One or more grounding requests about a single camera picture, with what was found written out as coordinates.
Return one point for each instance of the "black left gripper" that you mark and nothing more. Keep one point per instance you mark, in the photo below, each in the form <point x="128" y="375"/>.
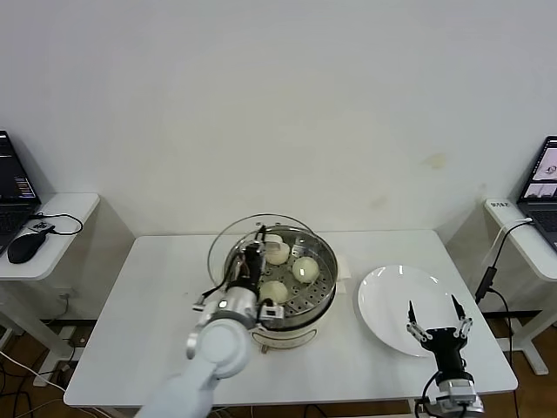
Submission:
<point x="251" y="265"/>

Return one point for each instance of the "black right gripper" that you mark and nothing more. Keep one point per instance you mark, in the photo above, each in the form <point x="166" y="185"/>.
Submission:
<point x="444" y="348"/>

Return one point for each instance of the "round glass pot lid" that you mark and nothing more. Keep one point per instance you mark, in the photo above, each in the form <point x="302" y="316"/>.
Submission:
<point x="274" y="239"/>

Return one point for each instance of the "white steamed baozi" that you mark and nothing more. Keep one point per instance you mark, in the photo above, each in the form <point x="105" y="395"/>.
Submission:
<point x="278" y="258"/>
<point x="274" y="291"/>
<point x="306" y="270"/>

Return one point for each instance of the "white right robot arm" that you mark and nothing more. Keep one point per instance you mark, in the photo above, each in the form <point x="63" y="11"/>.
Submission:
<point x="459" y="392"/>

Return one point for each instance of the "stainless steel steamer basket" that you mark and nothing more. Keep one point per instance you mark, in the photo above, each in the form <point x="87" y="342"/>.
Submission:
<point x="324" y="261"/>

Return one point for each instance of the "round white plate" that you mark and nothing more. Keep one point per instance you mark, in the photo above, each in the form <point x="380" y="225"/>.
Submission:
<point x="391" y="305"/>

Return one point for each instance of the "white side table with label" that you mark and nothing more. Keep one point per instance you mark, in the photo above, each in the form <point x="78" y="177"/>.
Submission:
<point x="526" y="252"/>

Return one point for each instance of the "small white printed label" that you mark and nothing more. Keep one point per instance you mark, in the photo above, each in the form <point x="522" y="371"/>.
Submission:
<point x="499" y="205"/>

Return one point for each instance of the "grey laptop with light screen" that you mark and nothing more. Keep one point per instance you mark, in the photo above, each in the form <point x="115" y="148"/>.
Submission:
<point x="539" y="217"/>

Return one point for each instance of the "white side table with mouse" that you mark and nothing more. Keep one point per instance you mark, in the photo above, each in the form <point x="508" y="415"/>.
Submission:
<point x="65" y="213"/>

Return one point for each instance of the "small card with QR code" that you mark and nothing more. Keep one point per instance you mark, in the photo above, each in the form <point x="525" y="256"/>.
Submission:
<point x="41" y="226"/>

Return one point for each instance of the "black computer mouse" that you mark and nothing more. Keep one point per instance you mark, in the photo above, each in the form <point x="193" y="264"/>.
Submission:
<point x="24" y="249"/>

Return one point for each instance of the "black laptop with dark screen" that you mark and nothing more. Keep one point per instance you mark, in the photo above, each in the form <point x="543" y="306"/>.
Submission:
<point x="13" y="174"/>

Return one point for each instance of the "white floor power strip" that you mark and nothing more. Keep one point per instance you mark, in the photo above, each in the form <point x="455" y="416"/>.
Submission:
<point x="48" y="379"/>

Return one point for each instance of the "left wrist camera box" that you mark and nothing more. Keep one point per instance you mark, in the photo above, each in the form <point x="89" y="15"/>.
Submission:
<point x="270" y="312"/>

